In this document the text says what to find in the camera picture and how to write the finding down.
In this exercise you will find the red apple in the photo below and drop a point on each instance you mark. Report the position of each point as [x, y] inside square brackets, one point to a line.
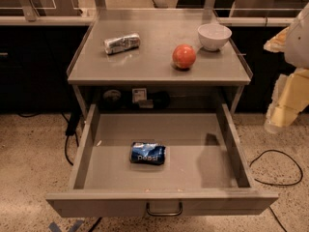
[184, 56]

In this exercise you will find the white label tag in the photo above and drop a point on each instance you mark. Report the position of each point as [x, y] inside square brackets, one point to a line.
[139, 94]

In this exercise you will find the grey counter cabinet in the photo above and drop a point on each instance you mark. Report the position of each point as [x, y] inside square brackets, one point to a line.
[160, 32]

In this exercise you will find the black metal drawer handle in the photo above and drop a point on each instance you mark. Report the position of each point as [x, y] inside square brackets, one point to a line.
[165, 210]

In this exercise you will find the white ceramic bowl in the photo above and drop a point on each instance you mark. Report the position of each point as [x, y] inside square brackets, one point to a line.
[213, 36]

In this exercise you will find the silver crushed can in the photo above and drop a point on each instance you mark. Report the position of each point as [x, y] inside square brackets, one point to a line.
[121, 44]

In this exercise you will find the open grey drawer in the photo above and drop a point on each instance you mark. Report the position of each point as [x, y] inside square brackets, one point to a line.
[160, 165]

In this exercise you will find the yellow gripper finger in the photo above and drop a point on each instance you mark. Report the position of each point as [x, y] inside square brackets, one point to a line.
[290, 97]
[278, 42]

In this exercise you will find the blue tape on floor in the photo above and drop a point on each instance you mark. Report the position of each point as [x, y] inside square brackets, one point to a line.
[70, 227]

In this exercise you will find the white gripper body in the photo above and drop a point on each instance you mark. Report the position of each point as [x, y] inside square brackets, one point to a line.
[297, 47]

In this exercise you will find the blue crushed pepsi can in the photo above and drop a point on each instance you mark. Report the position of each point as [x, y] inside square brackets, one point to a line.
[148, 153]

